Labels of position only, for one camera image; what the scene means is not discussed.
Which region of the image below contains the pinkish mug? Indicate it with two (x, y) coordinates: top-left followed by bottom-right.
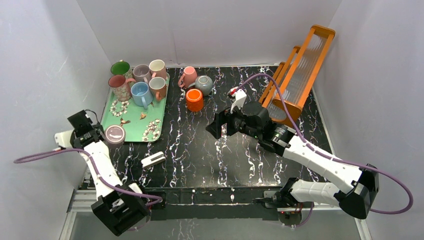
(104, 125), (126, 149)

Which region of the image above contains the pink patterned mug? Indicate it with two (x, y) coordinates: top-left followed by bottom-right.
(108, 75), (136, 102)

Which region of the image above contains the light blue upside-down mug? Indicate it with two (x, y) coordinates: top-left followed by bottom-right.
(130, 82), (153, 110)

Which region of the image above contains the cream cartoon mug green interior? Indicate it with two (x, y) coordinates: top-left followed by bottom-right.
(110, 60), (134, 79)

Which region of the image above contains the salmon upside-down mug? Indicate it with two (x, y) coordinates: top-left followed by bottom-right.
(149, 77), (168, 102)

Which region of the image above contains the lavender ribbed mug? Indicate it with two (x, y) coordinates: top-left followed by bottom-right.
(132, 64), (152, 84)

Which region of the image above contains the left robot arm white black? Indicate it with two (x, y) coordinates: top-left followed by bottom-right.
(67, 110), (150, 236)

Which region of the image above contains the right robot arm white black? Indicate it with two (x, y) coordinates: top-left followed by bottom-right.
(205, 102), (379, 220)

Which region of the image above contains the orange upside-down mug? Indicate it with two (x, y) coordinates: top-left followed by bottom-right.
(185, 88), (204, 112)

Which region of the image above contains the grey upside-down mug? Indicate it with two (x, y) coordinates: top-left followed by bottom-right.
(188, 75), (213, 96)

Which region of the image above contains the pink upside-down mug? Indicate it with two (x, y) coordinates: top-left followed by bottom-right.
(178, 66), (198, 89)

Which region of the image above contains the orange wooden dish rack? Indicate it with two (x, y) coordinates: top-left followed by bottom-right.
(258, 25), (336, 128)

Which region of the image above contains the green floral serving tray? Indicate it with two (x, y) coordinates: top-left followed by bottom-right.
(101, 76), (169, 143)

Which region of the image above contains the white black small device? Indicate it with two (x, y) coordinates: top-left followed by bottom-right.
(141, 151), (166, 169)

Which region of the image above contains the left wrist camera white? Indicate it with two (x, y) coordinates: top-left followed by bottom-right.
(54, 130), (73, 149)

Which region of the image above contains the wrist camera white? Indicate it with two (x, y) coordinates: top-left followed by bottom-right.
(228, 87), (247, 114)
(54, 130), (73, 149)

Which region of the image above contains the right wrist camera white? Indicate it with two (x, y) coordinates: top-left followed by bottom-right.
(228, 87), (247, 114)

